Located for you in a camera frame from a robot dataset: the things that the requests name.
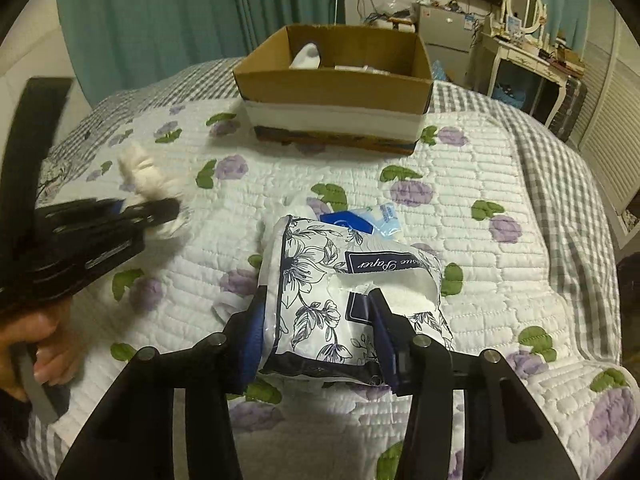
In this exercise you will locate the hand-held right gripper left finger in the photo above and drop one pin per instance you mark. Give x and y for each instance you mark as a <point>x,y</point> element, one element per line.
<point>249,347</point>

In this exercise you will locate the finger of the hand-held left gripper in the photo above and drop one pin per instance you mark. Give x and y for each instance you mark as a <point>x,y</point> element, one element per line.
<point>157,211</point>
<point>90,208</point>

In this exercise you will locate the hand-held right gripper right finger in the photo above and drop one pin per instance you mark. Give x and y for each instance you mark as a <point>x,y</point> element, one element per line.
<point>386,332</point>

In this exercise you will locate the white cloth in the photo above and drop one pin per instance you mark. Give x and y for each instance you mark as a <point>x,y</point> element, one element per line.
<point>142,170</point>
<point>362,68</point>

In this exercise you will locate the floral tissue paper pack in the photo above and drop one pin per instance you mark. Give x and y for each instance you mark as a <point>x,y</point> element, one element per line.
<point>320,310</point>

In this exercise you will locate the brown cardboard box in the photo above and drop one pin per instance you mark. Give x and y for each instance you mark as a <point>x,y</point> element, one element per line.
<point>330,95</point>

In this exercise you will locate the person's left hand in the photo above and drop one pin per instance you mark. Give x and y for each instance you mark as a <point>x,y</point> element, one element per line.
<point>50,355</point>

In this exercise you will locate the blue plastic packet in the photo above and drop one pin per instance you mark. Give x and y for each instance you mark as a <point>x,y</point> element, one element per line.
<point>367,220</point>

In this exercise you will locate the floral quilted bedspread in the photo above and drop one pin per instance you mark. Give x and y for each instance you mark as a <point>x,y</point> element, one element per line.
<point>500,280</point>

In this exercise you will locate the white flat cloth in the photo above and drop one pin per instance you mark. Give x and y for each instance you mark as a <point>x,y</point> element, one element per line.
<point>362,68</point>

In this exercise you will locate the dark suitcase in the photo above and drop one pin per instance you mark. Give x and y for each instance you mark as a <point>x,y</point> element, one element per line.
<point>572,105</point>

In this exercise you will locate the silver mini fridge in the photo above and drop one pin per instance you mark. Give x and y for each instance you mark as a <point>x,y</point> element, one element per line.
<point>445,35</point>

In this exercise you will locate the white dressing table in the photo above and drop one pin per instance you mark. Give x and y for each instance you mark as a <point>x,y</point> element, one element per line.
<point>520,57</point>

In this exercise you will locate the white louvered door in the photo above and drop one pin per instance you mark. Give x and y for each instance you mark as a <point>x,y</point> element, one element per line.
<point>612,125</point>

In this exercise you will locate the white oval vanity mirror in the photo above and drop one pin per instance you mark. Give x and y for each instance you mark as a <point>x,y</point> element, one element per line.
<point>524,2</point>

